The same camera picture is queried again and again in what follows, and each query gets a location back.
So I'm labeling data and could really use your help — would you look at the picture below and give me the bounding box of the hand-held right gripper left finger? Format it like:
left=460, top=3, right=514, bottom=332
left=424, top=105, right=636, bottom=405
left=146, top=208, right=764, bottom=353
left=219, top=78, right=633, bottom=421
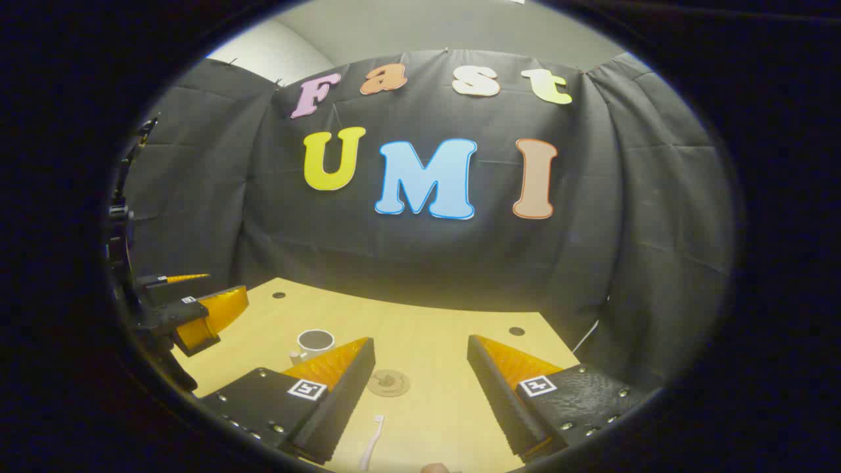
left=197, top=337, right=376, bottom=466

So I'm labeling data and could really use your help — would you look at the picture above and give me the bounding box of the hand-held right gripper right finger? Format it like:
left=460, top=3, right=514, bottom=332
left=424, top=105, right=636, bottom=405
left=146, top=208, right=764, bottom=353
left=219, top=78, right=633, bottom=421
left=467, top=334, right=651, bottom=461

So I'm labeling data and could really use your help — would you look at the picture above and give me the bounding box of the round wooden coaster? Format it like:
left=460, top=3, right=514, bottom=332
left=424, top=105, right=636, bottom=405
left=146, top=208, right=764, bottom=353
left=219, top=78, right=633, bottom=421
left=367, top=369, right=411, bottom=397

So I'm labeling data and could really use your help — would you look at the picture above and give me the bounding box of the pink toothbrush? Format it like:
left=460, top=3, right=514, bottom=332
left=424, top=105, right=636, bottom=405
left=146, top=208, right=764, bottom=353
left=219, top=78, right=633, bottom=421
left=358, top=415, right=386, bottom=471

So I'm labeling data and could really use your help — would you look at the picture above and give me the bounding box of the white cup with wooden handle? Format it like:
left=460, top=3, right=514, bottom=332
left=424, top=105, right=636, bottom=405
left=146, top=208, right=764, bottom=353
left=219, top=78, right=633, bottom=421
left=289, top=329, right=336, bottom=367

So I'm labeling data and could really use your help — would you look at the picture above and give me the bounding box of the light wooden desktop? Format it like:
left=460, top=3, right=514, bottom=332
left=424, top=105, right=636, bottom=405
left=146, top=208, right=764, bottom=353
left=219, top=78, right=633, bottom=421
left=172, top=276, right=582, bottom=473

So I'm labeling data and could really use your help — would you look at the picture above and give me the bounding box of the black backdrop cloth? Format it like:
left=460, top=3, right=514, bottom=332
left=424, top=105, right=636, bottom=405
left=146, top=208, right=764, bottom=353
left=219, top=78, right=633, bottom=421
left=122, top=49, right=737, bottom=395

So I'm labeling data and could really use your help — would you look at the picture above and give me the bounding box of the white cable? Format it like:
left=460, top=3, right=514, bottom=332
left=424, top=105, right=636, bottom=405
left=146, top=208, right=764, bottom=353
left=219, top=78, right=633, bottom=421
left=570, top=320, right=600, bottom=355

